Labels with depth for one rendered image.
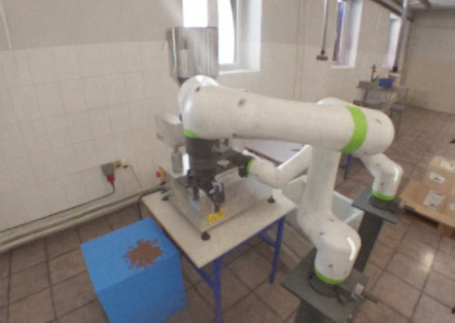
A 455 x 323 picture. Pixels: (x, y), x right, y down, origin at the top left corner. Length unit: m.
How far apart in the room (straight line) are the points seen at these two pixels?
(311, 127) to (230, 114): 0.18
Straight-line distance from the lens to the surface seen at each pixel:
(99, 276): 1.53
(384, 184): 1.45
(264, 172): 1.13
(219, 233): 1.40
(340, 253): 0.84
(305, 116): 0.50
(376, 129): 0.63
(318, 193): 0.87
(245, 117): 0.44
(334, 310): 0.97
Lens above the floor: 1.71
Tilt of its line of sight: 24 degrees down
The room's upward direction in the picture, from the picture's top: straight up
